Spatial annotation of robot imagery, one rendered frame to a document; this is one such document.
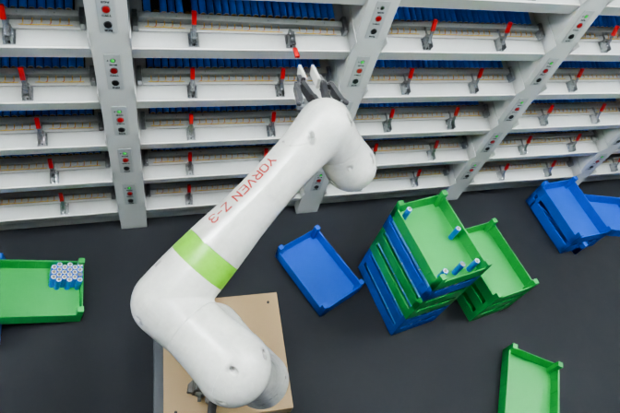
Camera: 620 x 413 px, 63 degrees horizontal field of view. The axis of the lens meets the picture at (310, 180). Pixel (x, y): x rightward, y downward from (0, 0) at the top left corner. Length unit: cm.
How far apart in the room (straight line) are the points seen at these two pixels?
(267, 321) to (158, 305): 71
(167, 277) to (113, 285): 109
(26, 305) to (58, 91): 75
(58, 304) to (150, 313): 107
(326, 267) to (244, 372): 124
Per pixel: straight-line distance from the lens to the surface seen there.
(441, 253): 175
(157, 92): 154
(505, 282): 214
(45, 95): 156
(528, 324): 232
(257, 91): 158
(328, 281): 202
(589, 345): 245
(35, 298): 195
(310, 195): 206
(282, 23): 147
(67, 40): 143
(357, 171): 100
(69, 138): 170
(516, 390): 217
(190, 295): 88
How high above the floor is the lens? 177
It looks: 51 degrees down
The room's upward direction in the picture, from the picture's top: 19 degrees clockwise
